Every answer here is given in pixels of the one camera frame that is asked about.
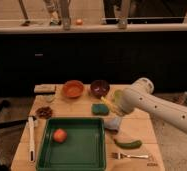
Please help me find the green sponge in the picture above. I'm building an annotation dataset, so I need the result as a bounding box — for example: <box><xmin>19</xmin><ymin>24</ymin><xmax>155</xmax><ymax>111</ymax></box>
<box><xmin>91</xmin><ymin>104</ymin><xmax>109</xmax><ymax>116</ymax></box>

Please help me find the purple bowl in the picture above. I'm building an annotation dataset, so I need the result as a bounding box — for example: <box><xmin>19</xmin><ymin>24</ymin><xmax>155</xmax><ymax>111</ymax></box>
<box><xmin>90</xmin><ymin>80</ymin><xmax>110</xmax><ymax>98</ymax></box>

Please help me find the silver fork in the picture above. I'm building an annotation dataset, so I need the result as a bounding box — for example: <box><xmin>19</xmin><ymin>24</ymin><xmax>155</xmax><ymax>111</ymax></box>
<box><xmin>111</xmin><ymin>153</ymin><xmax>149</xmax><ymax>159</ymax></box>

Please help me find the green plastic tray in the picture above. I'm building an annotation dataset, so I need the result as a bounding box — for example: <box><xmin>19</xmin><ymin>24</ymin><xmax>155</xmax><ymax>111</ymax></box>
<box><xmin>36</xmin><ymin>118</ymin><xmax>106</xmax><ymax>171</ymax></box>

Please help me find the grey folded cloth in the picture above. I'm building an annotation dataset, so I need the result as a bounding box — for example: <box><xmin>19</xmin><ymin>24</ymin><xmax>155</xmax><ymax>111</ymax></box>
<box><xmin>104</xmin><ymin>116</ymin><xmax>122</xmax><ymax>131</ymax></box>

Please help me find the red apple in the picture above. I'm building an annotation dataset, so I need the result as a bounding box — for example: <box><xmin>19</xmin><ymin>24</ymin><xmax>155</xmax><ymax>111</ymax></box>
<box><xmin>53</xmin><ymin>128</ymin><xmax>67</xmax><ymax>143</ymax></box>

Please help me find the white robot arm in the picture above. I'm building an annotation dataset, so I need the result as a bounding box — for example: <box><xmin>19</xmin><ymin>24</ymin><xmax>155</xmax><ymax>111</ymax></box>
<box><xmin>117</xmin><ymin>77</ymin><xmax>187</xmax><ymax>134</ymax></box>

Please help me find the orange bowl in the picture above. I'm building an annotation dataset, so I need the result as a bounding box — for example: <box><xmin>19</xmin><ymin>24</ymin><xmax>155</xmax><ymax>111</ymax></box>
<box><xmin>62</xmin><ymin>80</ymin><xmax>84</xmax><ymax>98</ymax></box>

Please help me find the yellow banana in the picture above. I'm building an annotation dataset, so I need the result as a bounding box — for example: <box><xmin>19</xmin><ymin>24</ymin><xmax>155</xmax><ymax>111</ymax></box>
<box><xmin>101</xmin><ymin>97</ymin><xmax>118</xmax><ymax>114</ymax></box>

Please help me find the brown pinecone cluster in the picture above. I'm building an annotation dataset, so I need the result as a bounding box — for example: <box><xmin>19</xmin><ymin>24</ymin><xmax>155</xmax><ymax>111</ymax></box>
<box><xmin>36</xmin><ymin>107</ymin><xmax>52</xmax><ymax>119</ymax></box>

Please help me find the green plastic cup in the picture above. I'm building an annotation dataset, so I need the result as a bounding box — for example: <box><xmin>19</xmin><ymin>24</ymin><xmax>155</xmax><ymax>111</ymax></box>
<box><xmin>113</xmin><ymin>90</ymin><xmax>122</xmax><ymax>102</ymax></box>

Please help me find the orange ball on shelf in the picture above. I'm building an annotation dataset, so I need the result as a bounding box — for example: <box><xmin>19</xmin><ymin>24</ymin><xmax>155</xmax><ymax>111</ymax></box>
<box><xmin>75</xmin><ymin>18</ymin><xmax>83</xmax><ymax>26</ymax></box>

